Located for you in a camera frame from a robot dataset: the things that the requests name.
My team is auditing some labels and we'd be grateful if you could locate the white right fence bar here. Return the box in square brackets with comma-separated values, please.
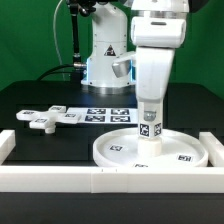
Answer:
[199, 132, 224, 167]

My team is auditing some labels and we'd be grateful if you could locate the black cable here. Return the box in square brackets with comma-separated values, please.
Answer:
[36, 64, 76, 82]

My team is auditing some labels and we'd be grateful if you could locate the white cable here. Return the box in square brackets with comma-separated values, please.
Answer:
[52, 0, 68, 81]

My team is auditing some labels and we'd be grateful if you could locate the white front fence bar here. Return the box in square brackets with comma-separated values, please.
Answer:
[0, 166, 224, 193]

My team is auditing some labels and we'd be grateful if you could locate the white left fence bar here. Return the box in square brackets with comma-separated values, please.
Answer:
[0, 130, 16, 165]

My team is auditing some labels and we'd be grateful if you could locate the white round table top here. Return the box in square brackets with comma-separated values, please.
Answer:
[93, 128, 208, 168]

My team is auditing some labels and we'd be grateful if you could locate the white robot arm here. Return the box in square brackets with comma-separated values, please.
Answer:
[87, 0, 210, 124]

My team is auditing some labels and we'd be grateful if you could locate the white cross-shaped table base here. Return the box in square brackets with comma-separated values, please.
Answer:
[16, 105, 81, 134]

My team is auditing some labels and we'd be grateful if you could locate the white fence bar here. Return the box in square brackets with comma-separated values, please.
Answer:
[0, 130, 16, 165]
[199, 132, 224, 167]
[0, 166, 224, 193]

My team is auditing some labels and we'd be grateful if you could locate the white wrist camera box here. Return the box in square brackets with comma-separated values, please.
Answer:
[112, 51, 136, 78]

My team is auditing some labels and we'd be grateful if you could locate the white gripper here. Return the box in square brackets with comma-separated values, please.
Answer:
[136, 47, 175, 122]

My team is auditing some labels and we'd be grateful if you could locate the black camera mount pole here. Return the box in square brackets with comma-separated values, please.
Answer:
[65, 0, 98, 83]

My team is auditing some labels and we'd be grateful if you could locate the white marker tag sheet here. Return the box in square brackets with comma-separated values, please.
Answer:
[67, 107, 138, 124]

